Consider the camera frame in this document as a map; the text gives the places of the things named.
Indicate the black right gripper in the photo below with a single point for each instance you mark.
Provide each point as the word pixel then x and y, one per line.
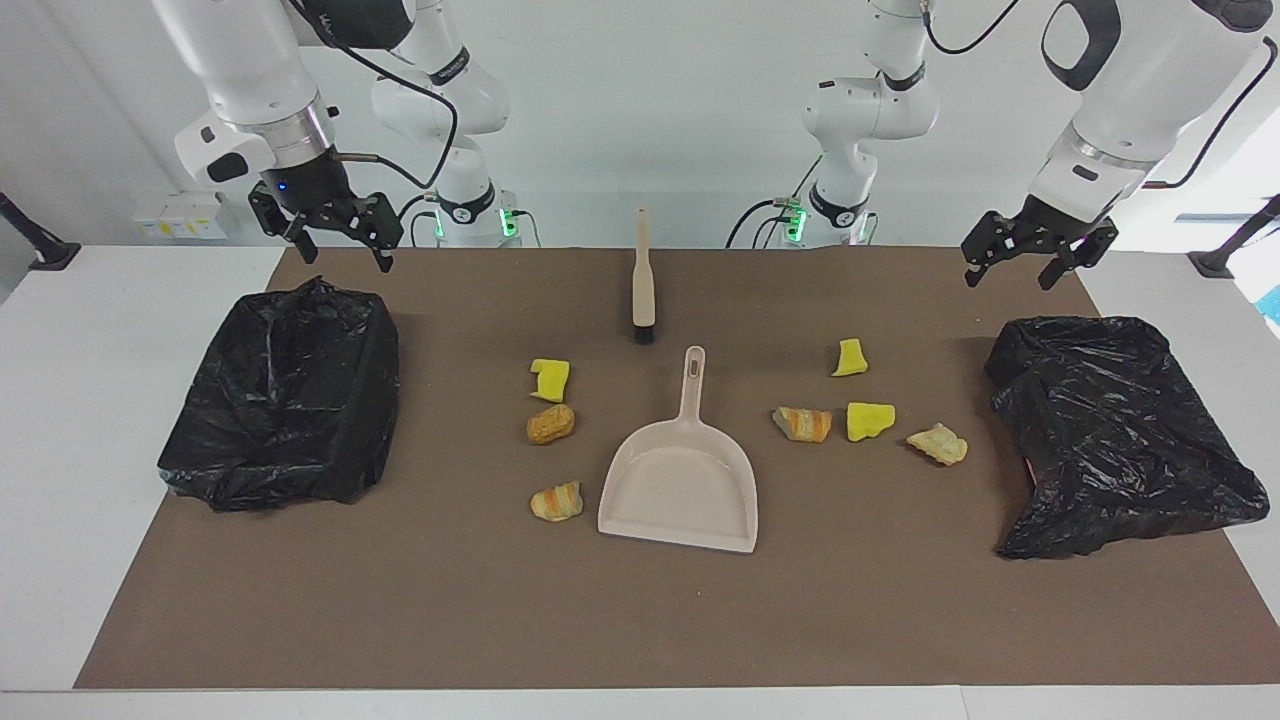
pixel 320 195

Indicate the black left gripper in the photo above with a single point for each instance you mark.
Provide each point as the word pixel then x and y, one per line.
pixel 1040 235

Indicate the small yellow sponge wedge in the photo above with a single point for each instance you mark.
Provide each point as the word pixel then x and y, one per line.
pixel 850 360

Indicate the pale flaky pastry piece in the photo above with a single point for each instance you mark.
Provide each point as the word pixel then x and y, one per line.
pixel 938 444

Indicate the large yellow sponge block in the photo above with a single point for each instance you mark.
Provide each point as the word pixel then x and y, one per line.
pixel 868 421

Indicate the notched yellow sponge piece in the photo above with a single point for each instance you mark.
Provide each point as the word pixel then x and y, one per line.
pixel 550 380

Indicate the orange striped bread piece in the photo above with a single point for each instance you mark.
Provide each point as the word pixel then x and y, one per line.
pixel 802 424

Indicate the brown bread roll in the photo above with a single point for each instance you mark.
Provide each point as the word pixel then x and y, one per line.
pixel 550 424

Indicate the beige brush with black bristles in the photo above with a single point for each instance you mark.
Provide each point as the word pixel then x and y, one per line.
pixel 643 285

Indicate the beige plastic dustpan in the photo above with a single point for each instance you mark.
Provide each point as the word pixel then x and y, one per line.
pixel 680 490

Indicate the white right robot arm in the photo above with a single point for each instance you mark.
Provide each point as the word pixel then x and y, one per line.
pixel 240 60

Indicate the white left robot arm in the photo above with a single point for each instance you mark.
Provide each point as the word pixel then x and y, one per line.
pixel 1150 70

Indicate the boxy bin with black bag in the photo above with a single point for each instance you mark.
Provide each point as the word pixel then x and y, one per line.
pixel 280 400

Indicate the crumpled bin with black bag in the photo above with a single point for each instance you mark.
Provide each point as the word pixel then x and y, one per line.
pixel 1110 440

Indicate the blue object at edge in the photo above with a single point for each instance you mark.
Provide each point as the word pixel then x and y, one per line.
pixel 1272 305

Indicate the orange striped croissant piece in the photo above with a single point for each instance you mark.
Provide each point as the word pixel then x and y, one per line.
pixel 556 502

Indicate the brown table mat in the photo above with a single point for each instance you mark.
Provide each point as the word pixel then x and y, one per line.
pixel 640 620

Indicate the white wall socket box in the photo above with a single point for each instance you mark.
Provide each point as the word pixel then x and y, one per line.
pixel 180 215

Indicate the black camera stand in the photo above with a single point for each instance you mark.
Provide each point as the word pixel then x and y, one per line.
pixel 40 245
pixel 1230 250

